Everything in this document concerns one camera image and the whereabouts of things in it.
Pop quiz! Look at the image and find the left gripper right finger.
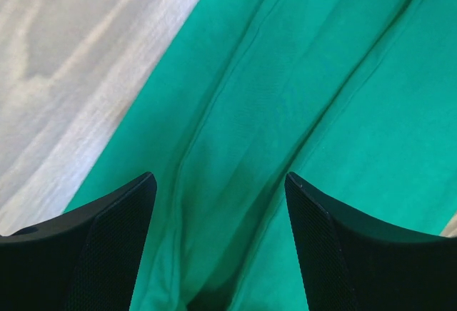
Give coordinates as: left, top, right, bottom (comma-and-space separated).
284, 173, 456, 311

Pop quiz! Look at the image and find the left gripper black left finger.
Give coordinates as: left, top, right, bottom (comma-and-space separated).
1, 173, 156, 310

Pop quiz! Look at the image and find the green t-shirt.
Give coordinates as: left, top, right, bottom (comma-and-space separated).
69, 0, 456, 310

